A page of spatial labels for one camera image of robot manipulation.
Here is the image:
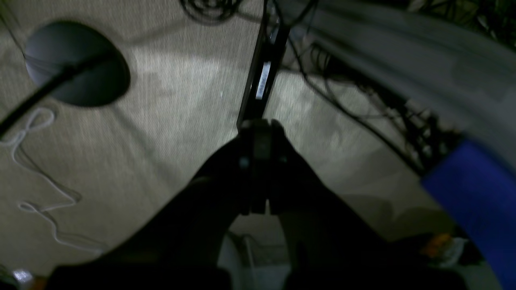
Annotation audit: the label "blue object right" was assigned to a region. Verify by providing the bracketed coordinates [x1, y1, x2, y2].
[421, 140, 516, 290]

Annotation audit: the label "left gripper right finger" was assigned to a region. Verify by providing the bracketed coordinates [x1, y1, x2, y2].
[268, 119, 467, 290]

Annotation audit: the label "round black stand base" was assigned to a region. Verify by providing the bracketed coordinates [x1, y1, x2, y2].
[24, 20, 131, 108]

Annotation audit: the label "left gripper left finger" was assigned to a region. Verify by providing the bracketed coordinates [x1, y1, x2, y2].
[46, 119, 266, 290]

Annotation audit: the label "black power strip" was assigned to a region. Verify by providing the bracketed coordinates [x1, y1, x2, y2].
[236, 0, 291, 128]

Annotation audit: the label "white cord on floor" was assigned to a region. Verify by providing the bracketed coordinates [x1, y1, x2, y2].
[0, 108, 109, 254]

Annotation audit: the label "black floor cables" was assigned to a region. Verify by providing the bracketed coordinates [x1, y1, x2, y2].
[179, 0, 464, 176]

